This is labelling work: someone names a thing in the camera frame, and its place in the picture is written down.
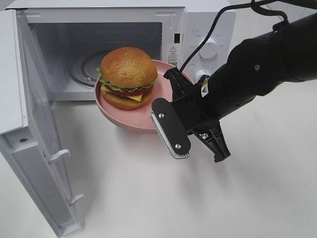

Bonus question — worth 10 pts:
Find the pink round plate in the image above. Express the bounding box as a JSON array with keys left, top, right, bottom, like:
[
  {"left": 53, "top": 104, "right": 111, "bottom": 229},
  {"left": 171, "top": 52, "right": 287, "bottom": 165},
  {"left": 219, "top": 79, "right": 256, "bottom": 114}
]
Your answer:
[{"left": 94, "top": 60, "right": 174, "bottom": 134}]

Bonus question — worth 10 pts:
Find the white microwave knob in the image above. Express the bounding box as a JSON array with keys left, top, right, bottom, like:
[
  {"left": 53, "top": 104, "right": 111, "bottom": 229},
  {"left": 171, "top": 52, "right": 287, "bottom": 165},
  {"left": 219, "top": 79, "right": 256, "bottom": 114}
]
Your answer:
[
  {"left": 194, "top": 69, "right": 211, "bottom": 83},
  {"left": 199, "top": 37, "right": 218, "bottom": 59}
]

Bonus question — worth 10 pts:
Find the toy burger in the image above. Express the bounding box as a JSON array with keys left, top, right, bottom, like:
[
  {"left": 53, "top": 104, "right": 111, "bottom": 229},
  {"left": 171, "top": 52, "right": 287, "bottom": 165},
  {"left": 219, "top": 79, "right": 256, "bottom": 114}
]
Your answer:
[{"left": 98, "top": 47, "right": 158, "bottom": 111}]

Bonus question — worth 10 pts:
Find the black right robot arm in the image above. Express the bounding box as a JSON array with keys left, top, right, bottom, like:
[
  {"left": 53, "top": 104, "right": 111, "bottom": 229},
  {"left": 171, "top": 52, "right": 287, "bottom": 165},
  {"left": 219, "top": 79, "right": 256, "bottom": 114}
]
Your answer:
[{"left": 151, "top": 14, "right": 317, "bottom": 162}]

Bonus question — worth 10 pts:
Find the white microwave oven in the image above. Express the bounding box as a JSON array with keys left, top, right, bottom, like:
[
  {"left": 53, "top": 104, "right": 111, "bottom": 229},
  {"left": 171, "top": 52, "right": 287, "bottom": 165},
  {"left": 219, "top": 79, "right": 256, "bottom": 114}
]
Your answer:
[{"left": 1, "top": 0, "right": 236, "bottom": 101}]

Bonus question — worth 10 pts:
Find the white upper microwave knob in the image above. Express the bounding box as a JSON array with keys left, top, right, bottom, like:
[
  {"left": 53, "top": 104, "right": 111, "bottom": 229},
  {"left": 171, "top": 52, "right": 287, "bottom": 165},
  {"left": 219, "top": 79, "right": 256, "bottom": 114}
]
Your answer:
[{"left": 199, "top": 37, "right": 218, "bottom": 59}]

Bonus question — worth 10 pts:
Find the white lower microwave knob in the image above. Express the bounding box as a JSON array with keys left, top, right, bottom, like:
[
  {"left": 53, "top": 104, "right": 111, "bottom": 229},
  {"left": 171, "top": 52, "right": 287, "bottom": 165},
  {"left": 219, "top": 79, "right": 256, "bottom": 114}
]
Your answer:
[{"left": 194, "top": 69, "right": 211, "bottom": 83}]

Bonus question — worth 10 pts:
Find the white microwave door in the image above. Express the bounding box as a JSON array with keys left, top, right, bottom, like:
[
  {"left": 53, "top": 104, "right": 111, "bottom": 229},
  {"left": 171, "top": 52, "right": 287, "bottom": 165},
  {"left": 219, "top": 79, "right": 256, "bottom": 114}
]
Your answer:
[{"left": 0, "top": 9, "right": 82, "bottom": 237}]

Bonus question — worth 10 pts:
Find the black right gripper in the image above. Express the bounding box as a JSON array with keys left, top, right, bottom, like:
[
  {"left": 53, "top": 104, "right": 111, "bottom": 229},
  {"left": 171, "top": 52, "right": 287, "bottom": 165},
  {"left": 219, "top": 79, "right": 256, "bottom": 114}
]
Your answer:
[{"left": 151, "top": 67, "right": 222, "bottom": 159}]

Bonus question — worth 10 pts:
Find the white warning label sticker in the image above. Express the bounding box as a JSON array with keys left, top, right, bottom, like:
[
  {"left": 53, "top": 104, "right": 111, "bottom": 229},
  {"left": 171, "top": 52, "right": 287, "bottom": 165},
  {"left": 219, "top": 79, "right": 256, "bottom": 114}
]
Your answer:
[{"left": 166, "top": 44, "right": 179, "bottom": 67}]

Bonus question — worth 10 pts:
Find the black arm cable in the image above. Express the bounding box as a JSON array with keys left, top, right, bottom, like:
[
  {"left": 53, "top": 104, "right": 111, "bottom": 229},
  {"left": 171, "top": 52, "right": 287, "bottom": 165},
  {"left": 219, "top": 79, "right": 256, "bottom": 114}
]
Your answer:
[{"left": 178, "top": 0, "right": 290, "bottom": 74}]

